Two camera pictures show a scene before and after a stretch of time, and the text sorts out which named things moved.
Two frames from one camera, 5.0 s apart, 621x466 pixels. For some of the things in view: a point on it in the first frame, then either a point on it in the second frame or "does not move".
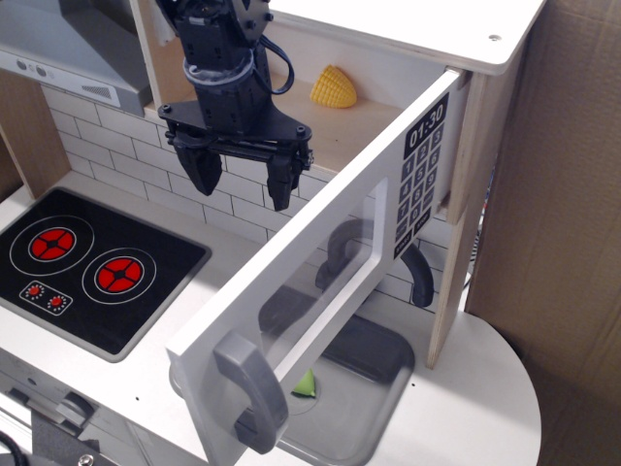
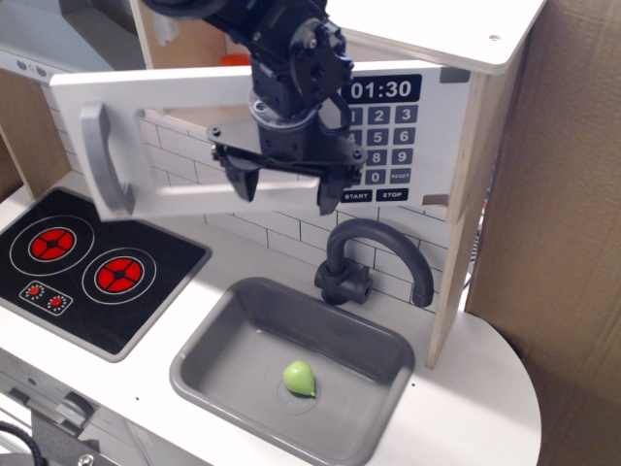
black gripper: [235, 113] -> [246, 146]
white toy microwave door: [235, 365] -> [409, 119]
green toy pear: [307, 385] does not move
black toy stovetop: [94, 276] does not move
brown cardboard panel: [549, 270] does not move
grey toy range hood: [91, 49] does not move
